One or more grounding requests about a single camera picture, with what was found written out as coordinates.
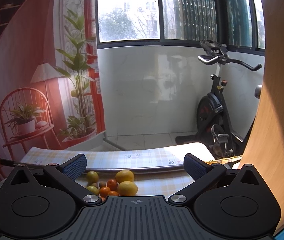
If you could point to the green citrus fruit near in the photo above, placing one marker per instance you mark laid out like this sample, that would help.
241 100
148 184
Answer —
93 189

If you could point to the steel telescopic pole gold end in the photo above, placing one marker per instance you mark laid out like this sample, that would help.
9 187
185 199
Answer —
137 170

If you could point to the green citrus fruit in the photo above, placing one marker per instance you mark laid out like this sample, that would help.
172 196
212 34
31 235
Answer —
92 177
93 189

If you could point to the large yellow lemon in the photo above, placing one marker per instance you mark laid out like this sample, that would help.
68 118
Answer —
124 175

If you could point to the green citrus fruit far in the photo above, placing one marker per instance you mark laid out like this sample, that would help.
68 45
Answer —
92 177

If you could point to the wooden board panel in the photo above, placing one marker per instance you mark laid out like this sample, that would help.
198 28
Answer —
265 148

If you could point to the orange mandarin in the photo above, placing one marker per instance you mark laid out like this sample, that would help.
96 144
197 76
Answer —
112 184
104 191
113 193

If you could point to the black exercise bike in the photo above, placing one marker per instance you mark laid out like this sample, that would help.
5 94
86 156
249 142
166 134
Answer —
214 128

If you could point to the printed room scene backdrop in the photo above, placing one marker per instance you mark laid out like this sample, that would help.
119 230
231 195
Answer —
49 77

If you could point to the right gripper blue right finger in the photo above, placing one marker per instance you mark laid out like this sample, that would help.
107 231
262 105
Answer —
205 176

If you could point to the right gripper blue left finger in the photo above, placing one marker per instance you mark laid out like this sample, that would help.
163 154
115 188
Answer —
64 176

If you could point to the yellow plaid floral tablecloth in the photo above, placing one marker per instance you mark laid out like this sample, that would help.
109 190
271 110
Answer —
149 184

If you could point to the window with dark frame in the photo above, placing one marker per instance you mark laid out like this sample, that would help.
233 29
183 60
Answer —
239 24

